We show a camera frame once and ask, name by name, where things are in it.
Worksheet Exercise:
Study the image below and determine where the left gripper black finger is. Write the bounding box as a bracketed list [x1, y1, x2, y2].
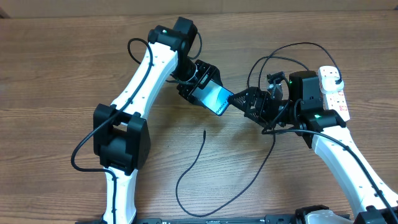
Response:
[203, 65, 223, 86]
[177, 84, 206, 108]

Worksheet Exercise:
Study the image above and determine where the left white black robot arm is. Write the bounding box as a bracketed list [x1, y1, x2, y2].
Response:
[93, 17, 231, 223]

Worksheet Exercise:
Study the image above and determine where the white power extension strip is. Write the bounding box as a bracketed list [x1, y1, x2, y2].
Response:
[317, 65, 351, 123]

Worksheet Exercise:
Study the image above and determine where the black USB charging cable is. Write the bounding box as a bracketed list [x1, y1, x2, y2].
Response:
[175, 42, 344, 218]

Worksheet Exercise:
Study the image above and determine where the white USB charger plug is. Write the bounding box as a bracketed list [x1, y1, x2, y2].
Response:
[320, 77, 345, 94]

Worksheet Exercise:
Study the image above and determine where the blue Samsung Galaxy smartphone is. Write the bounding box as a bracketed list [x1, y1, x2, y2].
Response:
[192, 80, 233, 116]

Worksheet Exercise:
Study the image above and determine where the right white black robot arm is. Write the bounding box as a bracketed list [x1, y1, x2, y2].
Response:
[228, 66, 397, 223]

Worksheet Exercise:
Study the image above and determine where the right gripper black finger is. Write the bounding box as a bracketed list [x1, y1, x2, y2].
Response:
[239, 105, 268, 126]
[228, 86, 264, 108]

